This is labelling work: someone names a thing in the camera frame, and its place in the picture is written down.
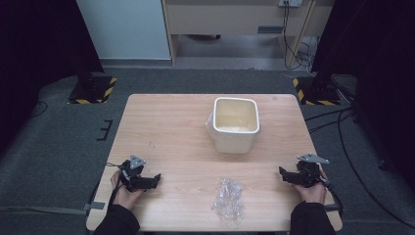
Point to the black metal stand pole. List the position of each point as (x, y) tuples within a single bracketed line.
[(326, 71)]

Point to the black curtain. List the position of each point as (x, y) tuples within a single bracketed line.
[(385, 65), (36, 58)]

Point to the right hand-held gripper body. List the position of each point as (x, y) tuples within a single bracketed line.
[(306, 174)]

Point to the grey tape strip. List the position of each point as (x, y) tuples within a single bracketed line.
[(94, 205)]

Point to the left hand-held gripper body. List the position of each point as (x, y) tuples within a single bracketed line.
[(135, 181)]

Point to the black yellow striped stand base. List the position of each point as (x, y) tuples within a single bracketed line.
[(318, 94), (94, 93)]

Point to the white square plastic bin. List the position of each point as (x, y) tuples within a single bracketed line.
[(235, 138)]

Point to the person's right hand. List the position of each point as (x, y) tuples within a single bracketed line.
[(314, 194)]

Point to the white power strip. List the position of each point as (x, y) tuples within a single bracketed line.
[(290, 2)]

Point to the crumpled clear plastic wrap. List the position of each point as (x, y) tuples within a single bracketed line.
[(229, 200)]

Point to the person's left hand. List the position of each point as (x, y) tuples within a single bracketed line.
[(125, 197)]

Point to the black floor bracket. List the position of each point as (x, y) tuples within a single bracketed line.
[(105, 130)]

